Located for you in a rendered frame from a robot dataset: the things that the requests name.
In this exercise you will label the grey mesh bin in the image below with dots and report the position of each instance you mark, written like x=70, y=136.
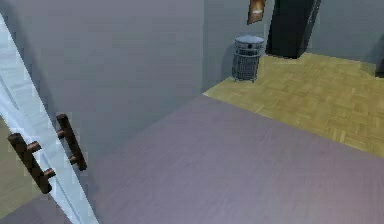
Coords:
x=246, y=58

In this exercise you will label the orange framed picture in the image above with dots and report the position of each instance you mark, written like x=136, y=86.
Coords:
x=256, y=10

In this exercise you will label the black tall cabinet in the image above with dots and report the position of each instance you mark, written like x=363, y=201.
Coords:
x=291, y=26

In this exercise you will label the white room door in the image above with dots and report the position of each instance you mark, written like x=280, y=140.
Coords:
x=23, y=110

